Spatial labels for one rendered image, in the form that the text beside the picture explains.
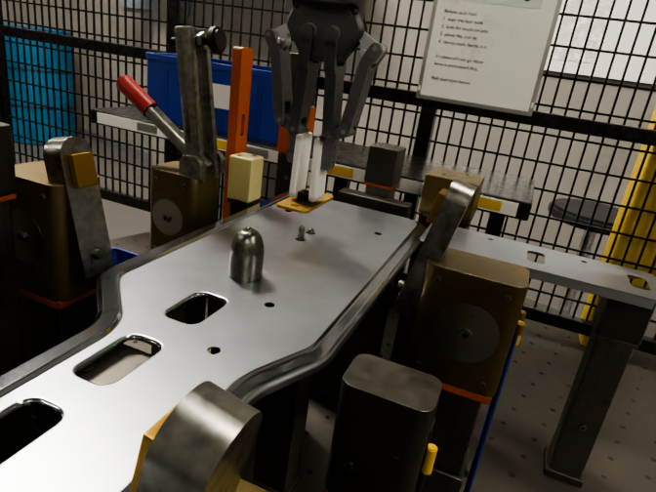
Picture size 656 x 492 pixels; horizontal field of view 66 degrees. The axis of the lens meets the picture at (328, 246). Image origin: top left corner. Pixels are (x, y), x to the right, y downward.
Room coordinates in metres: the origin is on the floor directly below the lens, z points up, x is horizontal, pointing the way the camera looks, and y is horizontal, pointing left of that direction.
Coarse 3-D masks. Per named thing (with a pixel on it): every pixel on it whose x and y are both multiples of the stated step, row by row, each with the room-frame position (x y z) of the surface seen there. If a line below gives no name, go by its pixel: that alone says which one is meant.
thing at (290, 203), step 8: (304, 192) 0.56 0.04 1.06; (288, 200) 0.55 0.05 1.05; (296, 200) 0.55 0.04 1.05; (304, 200) 0.55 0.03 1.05; (320, 200) 0.57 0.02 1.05; (328, 200) 0.58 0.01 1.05; (288, 208) 0.52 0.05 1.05; (296, 208) 0.52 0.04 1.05; (304, 208) 0.53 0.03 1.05; (312, 208) 0.53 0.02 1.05
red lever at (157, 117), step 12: (120, 84) 0.64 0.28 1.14; (132, 84) 0.64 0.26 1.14; (132, 96) 0.63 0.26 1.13; (144, 96) 0.63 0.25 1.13; (144, 108) 0.62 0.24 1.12; (156, 108) 0.63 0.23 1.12; (156, 120) 0.62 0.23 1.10; (168, 120) 0.63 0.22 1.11; (168, 132) 0.62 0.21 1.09; (180, 132) 0.62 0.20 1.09; (180, 144) 0.61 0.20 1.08; (204, 156) 0.61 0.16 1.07
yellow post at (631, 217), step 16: (640, 160) 1.01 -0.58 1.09; (640, 176) 0.97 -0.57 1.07; (640, 192) 0.96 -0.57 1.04; (624, 208) 1.01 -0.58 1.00; (640, 208) 0.96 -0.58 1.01; (624, 224) 0.97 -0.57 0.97; (640, 224) 0.96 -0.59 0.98; (608, 240) 1.05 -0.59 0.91; (624, 240) 0.96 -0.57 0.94; (640, 240) 0.95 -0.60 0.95; (592, 320) 0.97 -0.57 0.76
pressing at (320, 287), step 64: (192, 256) 0.47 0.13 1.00; (320, 256) 0.52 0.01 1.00; (384, 256) 0.55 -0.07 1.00; (128, 320) 0.34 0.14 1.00; (256, 320) 0.36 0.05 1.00; (320, 320) 0.38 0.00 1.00; (0, 384) 0.24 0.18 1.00; (64, 384) 0.25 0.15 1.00; (128, 384) 0.26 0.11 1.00; (192, 384) 0.27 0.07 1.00; (256, 384) 0.28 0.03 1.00; (64, 448) 0.20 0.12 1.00; (128, 448) 0.21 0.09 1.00
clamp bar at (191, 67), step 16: (176, 32) 0.60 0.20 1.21; (192, 32) 0.60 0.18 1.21; (208, 32) 0.59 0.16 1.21; (224, 32) 0.61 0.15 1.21; (176, 48) 0.60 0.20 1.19; (192, 48) 0.60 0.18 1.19; (208, 48) 0.62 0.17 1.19; (224, 48) 0.61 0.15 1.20; (192, 64) 0.59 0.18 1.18; (208, 64) 0.62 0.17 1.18; (192, 80) 0.59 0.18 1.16; (208, 80) 0.62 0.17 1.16; (192, 96) 0.59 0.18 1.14; (208, 96) 0.62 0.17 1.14; (192, 112) 0.59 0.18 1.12; (208, 112) 0.62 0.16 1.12; (192, 128) 0.59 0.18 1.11; (208, 128) 0.62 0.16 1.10; (192, 144) 0.59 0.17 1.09; (208, 144) 0.62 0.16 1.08
